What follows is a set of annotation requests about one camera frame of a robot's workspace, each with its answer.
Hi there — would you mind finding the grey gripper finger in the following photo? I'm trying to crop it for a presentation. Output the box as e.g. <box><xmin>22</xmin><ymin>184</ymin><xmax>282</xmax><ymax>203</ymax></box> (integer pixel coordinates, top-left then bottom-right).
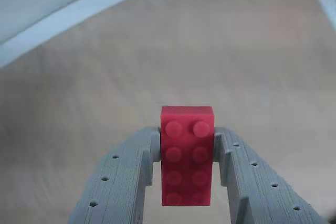
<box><xmin>213</xmin><ymin>126</ymin><xmax>328</xmax><ymax>224</ymax></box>
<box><xmin>67</xmin><ymin>126</ymin><xmax>162</xmax><ymax>224</ymax></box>

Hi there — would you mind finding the white table edge frame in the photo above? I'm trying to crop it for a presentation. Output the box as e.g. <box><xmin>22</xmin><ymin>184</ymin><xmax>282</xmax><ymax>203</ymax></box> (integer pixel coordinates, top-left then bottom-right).
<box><xmin>0</xmin><ymin>0</ymin><xmax>336</xmax><ymax>69</ymax></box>

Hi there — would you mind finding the red lego block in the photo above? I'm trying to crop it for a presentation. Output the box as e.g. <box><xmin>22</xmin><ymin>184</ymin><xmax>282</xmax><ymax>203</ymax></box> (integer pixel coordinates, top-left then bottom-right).
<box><xmin>160</xmin><ymin>105</ymin><xmax>217</xmax><ymax>207</ymax></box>

